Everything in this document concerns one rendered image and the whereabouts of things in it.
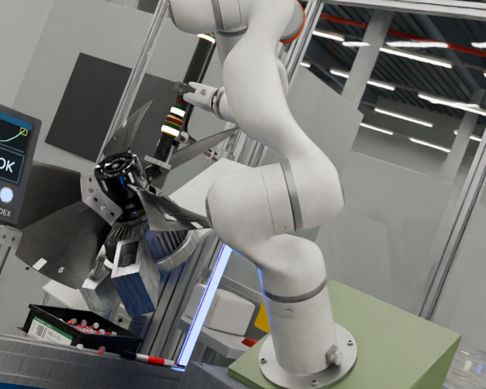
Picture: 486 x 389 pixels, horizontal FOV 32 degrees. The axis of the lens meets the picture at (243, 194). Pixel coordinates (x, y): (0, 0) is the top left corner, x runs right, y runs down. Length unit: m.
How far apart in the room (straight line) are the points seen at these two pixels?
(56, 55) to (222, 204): 3.76
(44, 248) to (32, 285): 2.74
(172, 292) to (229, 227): 1.09
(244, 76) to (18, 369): 0.68
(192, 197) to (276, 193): 1.13
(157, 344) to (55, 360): 0.81
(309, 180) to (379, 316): 0.44
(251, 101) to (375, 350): 0.54
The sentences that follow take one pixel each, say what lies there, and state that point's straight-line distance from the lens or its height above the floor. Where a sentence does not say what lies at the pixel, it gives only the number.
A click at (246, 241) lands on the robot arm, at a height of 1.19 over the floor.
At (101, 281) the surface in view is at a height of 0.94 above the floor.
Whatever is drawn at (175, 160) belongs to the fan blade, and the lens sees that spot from 2.25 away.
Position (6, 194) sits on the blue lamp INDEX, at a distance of 1.45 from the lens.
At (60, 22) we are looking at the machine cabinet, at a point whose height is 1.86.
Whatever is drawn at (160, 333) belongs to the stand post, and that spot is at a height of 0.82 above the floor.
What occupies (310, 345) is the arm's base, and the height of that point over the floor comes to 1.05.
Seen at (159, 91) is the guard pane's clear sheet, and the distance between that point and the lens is 3.47.
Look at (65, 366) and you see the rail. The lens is 1.71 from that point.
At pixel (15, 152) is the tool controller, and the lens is 1.47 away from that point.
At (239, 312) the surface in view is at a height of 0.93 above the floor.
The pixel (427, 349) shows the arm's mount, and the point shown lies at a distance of 1.65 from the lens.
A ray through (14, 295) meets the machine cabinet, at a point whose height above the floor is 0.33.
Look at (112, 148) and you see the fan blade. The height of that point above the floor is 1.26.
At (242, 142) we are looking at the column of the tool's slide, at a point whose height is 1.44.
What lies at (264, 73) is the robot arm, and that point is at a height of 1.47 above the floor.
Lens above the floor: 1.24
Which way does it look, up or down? 1 degrees up
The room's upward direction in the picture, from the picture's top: 21 degrees clockwise
